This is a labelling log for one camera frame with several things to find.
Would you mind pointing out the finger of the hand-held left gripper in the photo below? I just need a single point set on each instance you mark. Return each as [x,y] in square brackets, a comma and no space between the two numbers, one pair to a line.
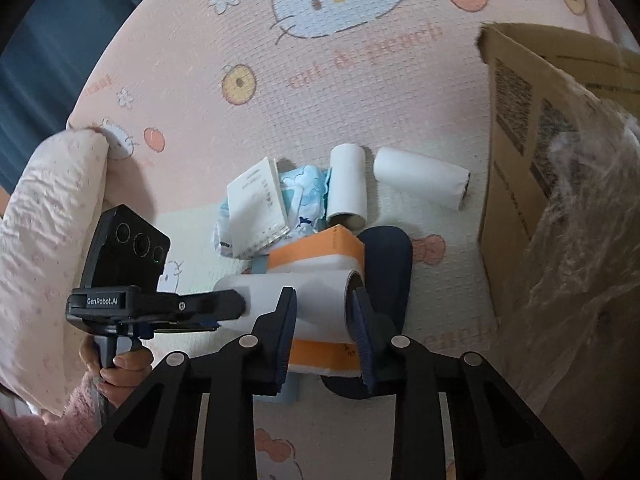
[200,305]
[185,327]

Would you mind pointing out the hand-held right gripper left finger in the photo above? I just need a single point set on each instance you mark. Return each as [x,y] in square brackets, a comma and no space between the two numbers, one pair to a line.
[287,340]

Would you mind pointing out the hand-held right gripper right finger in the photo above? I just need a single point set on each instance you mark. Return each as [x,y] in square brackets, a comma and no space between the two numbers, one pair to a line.
[359,340]

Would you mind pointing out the white paper roll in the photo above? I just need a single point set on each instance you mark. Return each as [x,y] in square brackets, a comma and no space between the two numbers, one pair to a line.
[310,305]
[420,177]
[346,185]

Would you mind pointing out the brown cardboard box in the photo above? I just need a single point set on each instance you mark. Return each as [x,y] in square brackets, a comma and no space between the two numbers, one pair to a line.
[515,125]

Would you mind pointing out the person's left forearm pink sleeve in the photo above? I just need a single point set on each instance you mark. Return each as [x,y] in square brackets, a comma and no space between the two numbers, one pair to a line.
[55,430]

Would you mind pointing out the person's left hand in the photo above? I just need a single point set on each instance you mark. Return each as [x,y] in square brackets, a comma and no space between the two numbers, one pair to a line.
[125,372]

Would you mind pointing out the light blue flat case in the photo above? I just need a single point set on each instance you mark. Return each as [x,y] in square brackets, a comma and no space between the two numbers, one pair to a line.
[289,390]

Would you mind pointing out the pink quilted pillow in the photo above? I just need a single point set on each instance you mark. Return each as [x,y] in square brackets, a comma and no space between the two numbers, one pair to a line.
[45,240]

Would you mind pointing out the navy oval slipper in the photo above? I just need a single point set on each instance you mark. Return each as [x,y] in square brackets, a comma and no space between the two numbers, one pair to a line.
[387,270]

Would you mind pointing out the orange and white tissue pack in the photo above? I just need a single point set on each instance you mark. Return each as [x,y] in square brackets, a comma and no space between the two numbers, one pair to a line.
[320,252]

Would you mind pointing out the white tissue packet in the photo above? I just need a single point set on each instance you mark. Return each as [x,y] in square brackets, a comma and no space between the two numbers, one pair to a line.
[255,210]

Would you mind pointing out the blue printed plastic packet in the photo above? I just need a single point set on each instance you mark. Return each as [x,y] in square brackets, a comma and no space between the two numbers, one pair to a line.
[305,190]

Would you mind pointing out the dark blue curtain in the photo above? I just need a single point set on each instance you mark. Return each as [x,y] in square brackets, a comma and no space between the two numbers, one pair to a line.
[40,70]

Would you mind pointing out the pink cartoon printed mat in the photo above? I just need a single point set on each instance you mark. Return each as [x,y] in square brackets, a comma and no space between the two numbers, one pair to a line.
[350,90]

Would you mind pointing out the clear plastic bag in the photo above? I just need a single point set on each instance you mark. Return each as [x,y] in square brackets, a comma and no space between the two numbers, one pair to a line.
[590,240]

